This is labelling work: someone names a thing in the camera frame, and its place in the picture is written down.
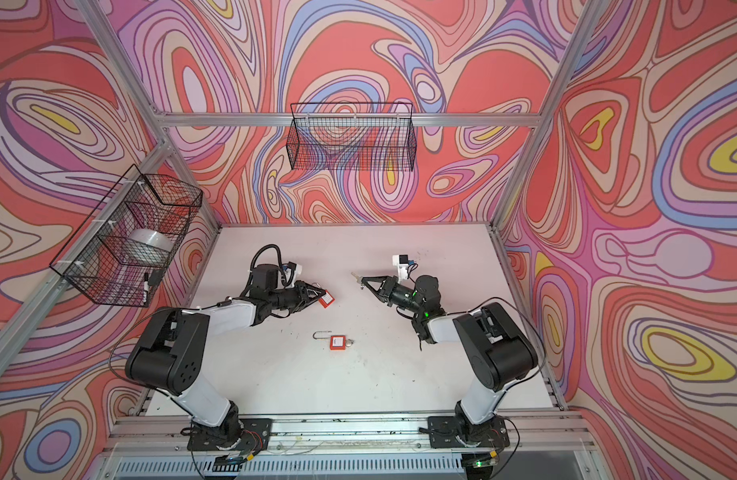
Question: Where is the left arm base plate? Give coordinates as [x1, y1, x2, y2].
[182, 417, 274, 454]

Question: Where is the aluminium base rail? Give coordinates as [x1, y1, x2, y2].
[90, 410, 609, 479]

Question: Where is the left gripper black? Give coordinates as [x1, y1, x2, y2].
[266, 282, 326, 315]

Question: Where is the red padlock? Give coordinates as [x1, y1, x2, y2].
[318, 290, 334, 308]
[312, 331, 354, 351]

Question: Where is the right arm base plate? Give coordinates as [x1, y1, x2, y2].
[418, 416, 511, 452]

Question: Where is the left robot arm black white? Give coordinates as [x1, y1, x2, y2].
[124, 264, 328, 454]

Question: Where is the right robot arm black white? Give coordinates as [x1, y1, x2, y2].
[358, 275, 539, 452]

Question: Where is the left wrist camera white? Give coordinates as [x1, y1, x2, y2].
[280, 262, 302, 286]

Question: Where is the black wire basket wall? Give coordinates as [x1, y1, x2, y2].
[286, 101, 417, 172]
[50, 166, 204, 307]

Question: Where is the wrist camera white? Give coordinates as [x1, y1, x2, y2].
[280, 262, 302, 286]
[392, 254, 414, 269]

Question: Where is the black marker in basket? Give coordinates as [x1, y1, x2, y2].
[142, 272, 150, 307]

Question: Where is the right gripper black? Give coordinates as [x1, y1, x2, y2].
[362, 275, 424, 315]

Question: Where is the black wire basket back wall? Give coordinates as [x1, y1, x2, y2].
[286, 101, 417, 172]

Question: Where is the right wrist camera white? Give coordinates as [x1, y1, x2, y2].
[392, 254, 414, 269]

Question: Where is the black wire basket left wall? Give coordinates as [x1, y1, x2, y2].
[50, 166, 204, 307]

